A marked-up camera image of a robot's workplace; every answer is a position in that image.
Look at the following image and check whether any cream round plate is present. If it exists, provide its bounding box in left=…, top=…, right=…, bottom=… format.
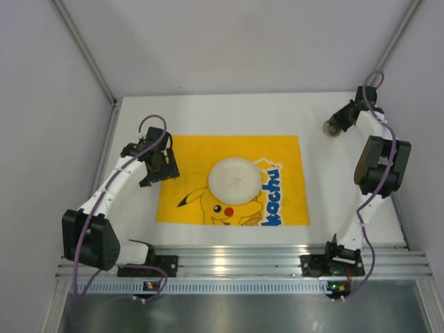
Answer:
left=207, top=157, right=262, bottom=205

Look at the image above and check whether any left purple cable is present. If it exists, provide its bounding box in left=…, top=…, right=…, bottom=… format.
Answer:
left=71, top=114, right=169, bottom=302

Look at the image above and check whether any slotted cable duct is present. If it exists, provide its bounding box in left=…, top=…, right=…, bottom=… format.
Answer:
left=78, top=280, right=350, bottom=296

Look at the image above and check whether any aluminium frame post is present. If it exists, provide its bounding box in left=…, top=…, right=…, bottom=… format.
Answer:
left=51, top=0, right=117, bottom=105
left=368, top=0, right=425, bottom=84

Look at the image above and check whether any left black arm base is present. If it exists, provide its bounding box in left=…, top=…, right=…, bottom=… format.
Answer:
left=117, top=255, right=179, bottom=278

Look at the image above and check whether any right aluminium frame post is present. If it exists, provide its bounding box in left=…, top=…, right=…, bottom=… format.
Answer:
left=368, top=0, right=425, bottom=84

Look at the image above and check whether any aluminium mounting rail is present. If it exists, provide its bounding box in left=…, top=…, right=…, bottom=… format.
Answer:
left=57, top=244, right=433, bottom=278

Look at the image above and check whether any left aluminium frame post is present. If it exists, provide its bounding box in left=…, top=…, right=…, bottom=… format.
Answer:
left=51, top=0, right=117, bottom=105

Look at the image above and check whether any yellow Pikachu placemat cloth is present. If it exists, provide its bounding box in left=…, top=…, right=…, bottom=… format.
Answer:
left=156, top=135, right=309, bottom=227

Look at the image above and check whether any small grey metal cup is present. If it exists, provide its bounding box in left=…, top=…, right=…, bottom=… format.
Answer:
left=323, top=121, right=342, bottom=137

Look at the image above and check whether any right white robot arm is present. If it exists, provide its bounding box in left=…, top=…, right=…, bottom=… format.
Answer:
left=323, top=86, right=411, bottom=261

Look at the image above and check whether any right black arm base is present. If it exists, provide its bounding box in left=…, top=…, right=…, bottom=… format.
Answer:
left=300, top=241, right=365, bottom=278

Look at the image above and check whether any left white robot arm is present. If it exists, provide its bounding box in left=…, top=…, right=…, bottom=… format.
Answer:
left=62, top=127, right=180, bottom=271

